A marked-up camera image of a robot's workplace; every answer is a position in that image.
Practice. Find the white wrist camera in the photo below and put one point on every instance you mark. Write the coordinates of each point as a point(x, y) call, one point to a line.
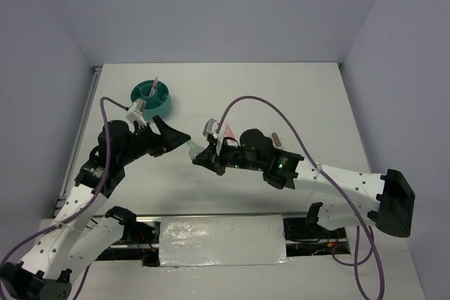
point(135, 112)
point(214, 131)

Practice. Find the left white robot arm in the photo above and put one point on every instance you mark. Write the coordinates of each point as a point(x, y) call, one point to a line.
point(65, 250)

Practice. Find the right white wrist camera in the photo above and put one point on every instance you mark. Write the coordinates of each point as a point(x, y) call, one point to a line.
point(214, 131)

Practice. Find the silver white pen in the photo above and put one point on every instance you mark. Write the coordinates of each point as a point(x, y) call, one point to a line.
point(154, 84)

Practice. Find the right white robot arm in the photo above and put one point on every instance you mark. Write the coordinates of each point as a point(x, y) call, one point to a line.
point(385, 201)

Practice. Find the brown-top white eraser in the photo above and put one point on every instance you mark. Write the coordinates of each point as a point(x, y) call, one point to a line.
point(276, 140)

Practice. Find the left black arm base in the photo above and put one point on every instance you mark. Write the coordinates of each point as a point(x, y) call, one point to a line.
point(143, 247)

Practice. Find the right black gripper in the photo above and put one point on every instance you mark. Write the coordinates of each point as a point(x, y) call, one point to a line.
point(207, 159)

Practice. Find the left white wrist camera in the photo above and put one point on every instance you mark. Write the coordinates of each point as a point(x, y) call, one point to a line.
point(135, 112)

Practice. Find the pink pen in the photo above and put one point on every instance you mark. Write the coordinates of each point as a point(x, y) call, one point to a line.
point(152, 87)

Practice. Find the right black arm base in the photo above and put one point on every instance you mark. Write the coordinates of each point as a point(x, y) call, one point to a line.
point(301, 240)

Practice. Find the teal round divided organizer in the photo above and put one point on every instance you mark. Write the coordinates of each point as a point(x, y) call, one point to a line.
point(159, 103)

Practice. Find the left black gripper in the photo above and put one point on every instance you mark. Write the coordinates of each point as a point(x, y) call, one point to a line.
point(168, 139)

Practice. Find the green highlighter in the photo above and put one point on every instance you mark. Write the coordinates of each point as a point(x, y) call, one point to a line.
point(194, 149)

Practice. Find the silver foil sheet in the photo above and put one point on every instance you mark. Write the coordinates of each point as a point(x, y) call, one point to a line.
point(222, 241)

